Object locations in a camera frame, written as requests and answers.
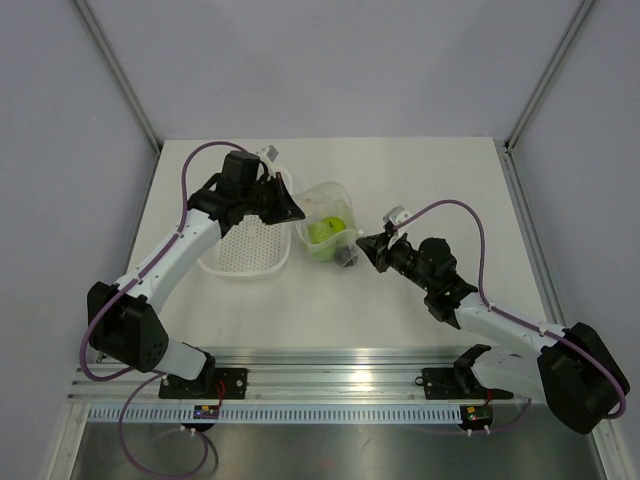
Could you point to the aluminium mounting rail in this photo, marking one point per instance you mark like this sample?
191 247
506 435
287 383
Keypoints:
308 376

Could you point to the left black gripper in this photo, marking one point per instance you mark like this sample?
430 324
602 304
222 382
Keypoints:
285 207

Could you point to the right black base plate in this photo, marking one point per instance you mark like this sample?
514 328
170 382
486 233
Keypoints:
440 383

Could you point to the green cabbage toy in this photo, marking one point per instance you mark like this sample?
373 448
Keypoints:
321 247

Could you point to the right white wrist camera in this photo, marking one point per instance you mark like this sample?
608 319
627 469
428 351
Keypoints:
395 219

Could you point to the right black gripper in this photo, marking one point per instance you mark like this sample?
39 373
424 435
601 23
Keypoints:
378 250

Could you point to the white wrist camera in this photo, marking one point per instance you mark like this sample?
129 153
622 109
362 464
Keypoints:
268 153
395 219

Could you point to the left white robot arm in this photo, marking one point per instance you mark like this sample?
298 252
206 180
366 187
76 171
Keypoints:
123 317

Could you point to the right aluminium frame post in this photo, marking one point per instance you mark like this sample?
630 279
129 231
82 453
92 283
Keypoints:
550 72

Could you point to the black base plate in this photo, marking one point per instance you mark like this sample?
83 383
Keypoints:
215 383
440 383

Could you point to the clear dotted zip bag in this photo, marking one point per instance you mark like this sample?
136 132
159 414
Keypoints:
324 200

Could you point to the left aluminium frame post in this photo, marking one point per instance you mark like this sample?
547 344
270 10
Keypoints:
90 21

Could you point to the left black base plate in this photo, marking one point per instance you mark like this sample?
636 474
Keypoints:
215 383

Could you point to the aluminium frame post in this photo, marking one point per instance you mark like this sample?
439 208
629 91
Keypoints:
90 21
550 72

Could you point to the dark round fruit toy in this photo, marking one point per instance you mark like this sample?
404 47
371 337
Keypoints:
346 256

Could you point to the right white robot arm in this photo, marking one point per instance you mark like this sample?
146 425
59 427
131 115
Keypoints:
570 370

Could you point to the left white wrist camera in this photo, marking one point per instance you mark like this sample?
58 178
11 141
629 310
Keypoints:
268 153

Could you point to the light green apple toy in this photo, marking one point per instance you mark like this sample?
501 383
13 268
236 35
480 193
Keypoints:
334 224

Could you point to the white slotted cable duct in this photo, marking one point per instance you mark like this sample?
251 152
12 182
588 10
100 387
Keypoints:
278 414

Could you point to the white perforated plastic basket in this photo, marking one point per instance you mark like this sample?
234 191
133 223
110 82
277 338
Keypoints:
251 250

